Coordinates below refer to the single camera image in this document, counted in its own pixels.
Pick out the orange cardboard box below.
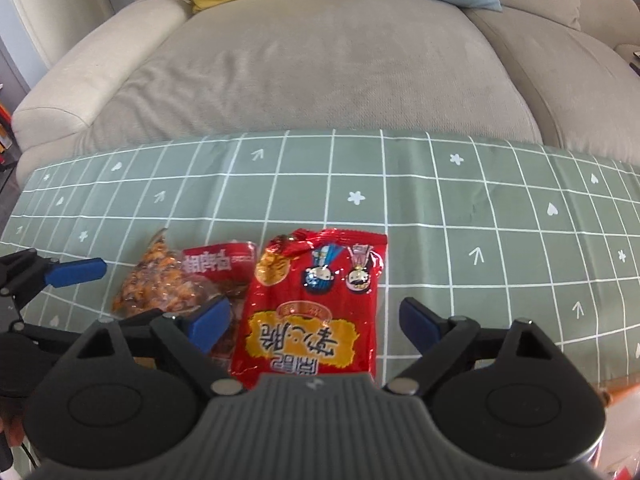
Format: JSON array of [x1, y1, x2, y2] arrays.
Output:
[[591, 384, 639, 479]]

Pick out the peanut snack clear bag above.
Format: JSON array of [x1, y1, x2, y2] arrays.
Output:
[[112, 230, 257, 318]]

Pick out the red orange stacked stools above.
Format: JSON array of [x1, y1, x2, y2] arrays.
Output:
[[0, 104, 13, 153]]

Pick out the red dried dates pack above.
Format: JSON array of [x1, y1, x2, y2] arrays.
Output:
[[209, 281, 250, 365]]

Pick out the red cartoon snack bag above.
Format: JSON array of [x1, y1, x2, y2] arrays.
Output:
[[230, 229, 388, 388]]

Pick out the beige fabric sofa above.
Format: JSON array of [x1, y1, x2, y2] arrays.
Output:
[[13, 0, 639, 184]]

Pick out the green checked tablecloth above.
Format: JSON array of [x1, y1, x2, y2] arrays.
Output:
[[1, 130, 639, 382]]

